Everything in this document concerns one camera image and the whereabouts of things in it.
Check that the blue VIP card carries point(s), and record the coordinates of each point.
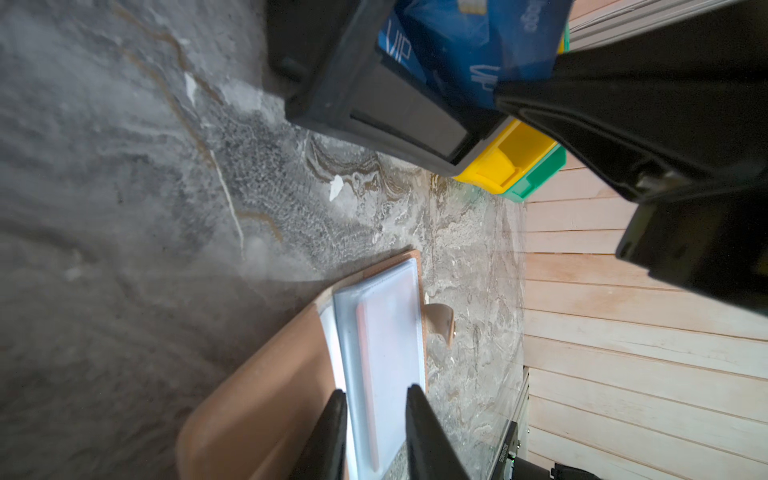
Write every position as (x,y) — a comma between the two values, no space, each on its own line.
(466,48)

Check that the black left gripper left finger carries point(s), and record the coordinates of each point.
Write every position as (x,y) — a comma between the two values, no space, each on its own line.
(324,454)

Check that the green plastic bin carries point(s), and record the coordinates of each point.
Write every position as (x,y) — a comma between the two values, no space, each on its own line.
(540,177)

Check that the tan leather card holder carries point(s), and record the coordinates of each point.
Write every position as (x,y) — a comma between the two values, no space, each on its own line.
(257,422)

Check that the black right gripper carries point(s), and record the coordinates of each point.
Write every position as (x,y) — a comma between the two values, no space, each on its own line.
(676,119)

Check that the black plastic bin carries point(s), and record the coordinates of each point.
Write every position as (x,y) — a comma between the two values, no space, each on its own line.
(350,89)

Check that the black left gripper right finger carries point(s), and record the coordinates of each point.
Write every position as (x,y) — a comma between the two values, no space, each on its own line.
(430,454)

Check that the red credit card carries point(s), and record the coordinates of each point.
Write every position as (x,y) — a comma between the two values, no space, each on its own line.
(368,362)

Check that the yellow plastic bin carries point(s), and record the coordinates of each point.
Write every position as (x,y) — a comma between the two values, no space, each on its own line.
(491,170)

